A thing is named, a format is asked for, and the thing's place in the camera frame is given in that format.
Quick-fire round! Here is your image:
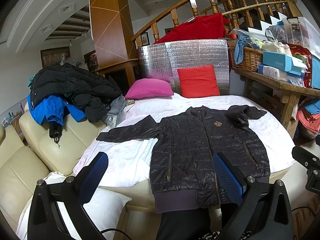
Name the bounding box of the folded coral clothes stack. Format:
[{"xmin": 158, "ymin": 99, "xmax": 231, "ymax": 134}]
[{"xmin": 297, "ymin": 98, "xmax": 320, "ymax": 134}]

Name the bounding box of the blue cloth in basket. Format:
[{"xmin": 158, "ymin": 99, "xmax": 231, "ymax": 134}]
[{"xmin": 234, "ymin": 34, "xmax": 261, "ymax": 64}]

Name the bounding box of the cream leather sofa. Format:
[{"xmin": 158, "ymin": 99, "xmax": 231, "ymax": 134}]
[{"xmin": 1, "ymin": 111, "xmax": 160, "ymax": 239}]

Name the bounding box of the large red cushion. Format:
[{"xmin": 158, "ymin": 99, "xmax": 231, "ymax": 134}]
[{"xmin": 154, "ymin": 13, "xmax": 230, "ymax": 44}]

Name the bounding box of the wicker basket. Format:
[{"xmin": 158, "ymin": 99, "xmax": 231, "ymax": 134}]
[{"xmin": 228, "ymin": 47, "xmax": 263, "ymax": 72}]

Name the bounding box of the wooden side table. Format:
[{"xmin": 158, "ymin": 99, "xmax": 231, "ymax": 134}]
[{"xmin": 235, "ymin": 69, "xmax": 319, "ymax": 137}]

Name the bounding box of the white bed sheet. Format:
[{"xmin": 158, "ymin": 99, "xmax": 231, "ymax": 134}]
[{"xmin": 73, "ymin": 94, "xmax": 295, "ymax": 187}]

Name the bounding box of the grey garment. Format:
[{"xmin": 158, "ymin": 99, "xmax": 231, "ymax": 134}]
[{"xmin": 102, "ymin": 95, "xmax": 127, "ymax": 129}]

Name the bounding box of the pink pillow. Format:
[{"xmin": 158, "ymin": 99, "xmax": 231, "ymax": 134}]
[{"xmin": 125, "ymin": 78, "xmax": 174, "ymax": 100}]

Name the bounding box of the black quilted jacket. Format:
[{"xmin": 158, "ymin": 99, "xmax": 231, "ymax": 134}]
[{"xmin": 97, "ymin": 105, "xmax": 271, "ymax": 213}]

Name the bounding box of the black puffer coat pile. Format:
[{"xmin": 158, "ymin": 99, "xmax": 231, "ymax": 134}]
[{"xmin": 29, "ymin": 63, "xmax": 121, "ymax": 122}]

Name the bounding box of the light blue cardboard box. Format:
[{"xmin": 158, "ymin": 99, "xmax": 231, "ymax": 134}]
[{"xmin": 262, "ymin": 51, "xmax": 308, "ymax": 75}]

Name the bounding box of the wooden stair railing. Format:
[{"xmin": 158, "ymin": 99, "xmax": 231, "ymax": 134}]
[{"xmin": 131, "ymin": 0, "xmax": 302, "ymax": 47}]

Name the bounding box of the clear plastic storage box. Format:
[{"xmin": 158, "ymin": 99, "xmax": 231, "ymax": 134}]
[{"xmin": 282, "ymin": 17, "xmax": 320, "ymax": 55}]

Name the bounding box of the blue jacket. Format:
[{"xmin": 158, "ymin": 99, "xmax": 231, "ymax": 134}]
[{"xmin": 27, "ymin": 94, "xmax": 86, "ymax": 126}]

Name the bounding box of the red square cushion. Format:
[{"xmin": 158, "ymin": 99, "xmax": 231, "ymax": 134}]
[{"xmin": 177, "ymin": 65, "xmax": 220, "ymax": 98}]

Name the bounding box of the silver foil insulation panel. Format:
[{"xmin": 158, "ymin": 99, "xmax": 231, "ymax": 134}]
[{"xmin": 138, "ymin": 39, "xmax": 229, "ymax": 95}]

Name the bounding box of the white towel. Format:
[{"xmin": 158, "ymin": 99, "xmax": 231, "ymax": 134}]
[{"xmin": 16, "ymin": 172, "xmax": 131, "ymax": 239}]

